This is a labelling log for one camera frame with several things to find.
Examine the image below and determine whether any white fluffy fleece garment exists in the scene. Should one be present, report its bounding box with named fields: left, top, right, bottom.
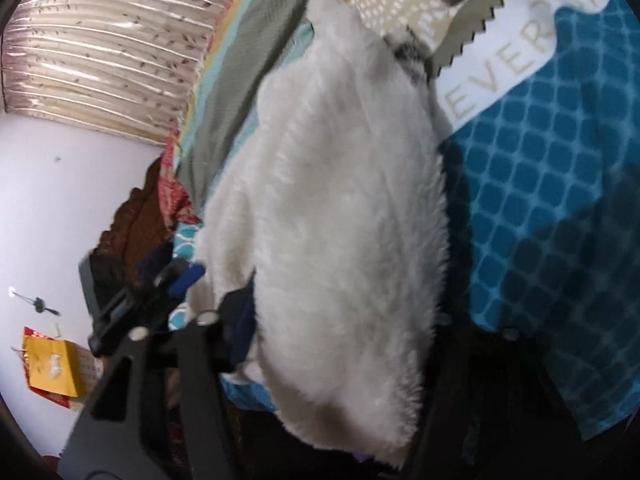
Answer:
left=189, top=0, right=449, bottom=467

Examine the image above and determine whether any brown carved wooden headboard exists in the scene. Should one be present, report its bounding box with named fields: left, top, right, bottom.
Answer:
left=90, top=158, right=171, bottom=294

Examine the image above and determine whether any beige patterned curtain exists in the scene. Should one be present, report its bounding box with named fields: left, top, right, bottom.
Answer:
left=1, top=0, right=232, bottom=145

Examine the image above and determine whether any multicolour patchwork quilt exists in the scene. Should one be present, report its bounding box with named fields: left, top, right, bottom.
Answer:
left=169, top=0, right=639, bottom=439

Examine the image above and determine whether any black wall hook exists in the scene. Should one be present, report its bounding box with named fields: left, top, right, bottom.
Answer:
left=8, top=286, right=61, bottom=316

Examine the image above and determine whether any yellow red wall calendar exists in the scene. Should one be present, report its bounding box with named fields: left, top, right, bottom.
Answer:
left=15, top=327, right=103, bottom=412

